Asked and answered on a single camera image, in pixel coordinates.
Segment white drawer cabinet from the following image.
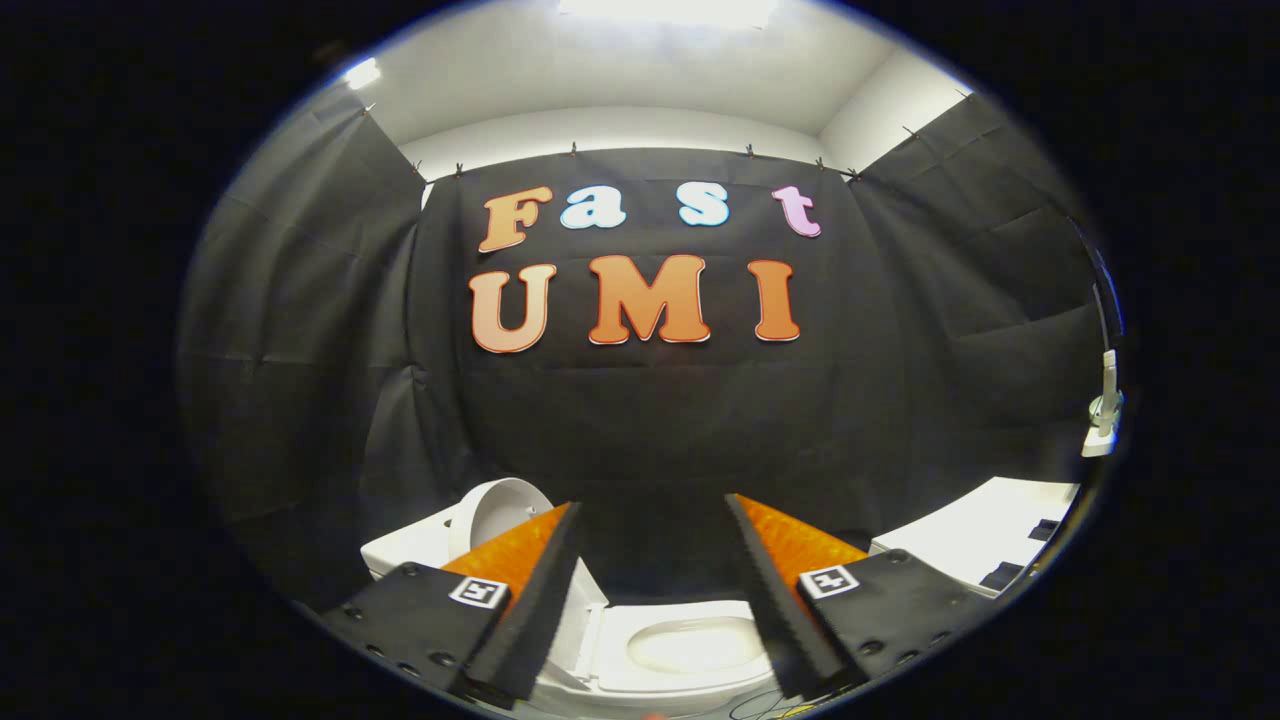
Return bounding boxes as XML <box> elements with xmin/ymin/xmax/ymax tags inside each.
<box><xmin>868</xmin><ymin>477</ymin><xmax>1081</xmax><ymax>599</ymax></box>

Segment black cables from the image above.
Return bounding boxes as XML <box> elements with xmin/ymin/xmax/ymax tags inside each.
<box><xmin>728</xmin><ymin>688</ymin><xmax>833</xmax><ymax>720</ymax></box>

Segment black backdrop cloth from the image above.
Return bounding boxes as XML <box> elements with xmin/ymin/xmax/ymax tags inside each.
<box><xmin>180</xmin><ymin>85</ymin><xmax>1111</xmax><ymax>613</ymax></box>

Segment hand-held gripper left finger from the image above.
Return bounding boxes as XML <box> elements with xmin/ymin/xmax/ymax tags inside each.
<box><xmin>320</xmin><ymin>502</ymin><xmax>585</xmax><ymax>709</ymax></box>

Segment white wall shelf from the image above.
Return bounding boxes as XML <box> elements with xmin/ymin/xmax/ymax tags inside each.
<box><xmin>1080</xmin><ymin>395</ymin><xmax>1124</xmax><ymax>459</ymax></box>

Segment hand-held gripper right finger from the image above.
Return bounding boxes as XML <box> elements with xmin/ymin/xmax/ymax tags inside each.
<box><xmin>725</xmin><ymin>493</ymin><xmax>991</xmax><ymax>701</ymax></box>

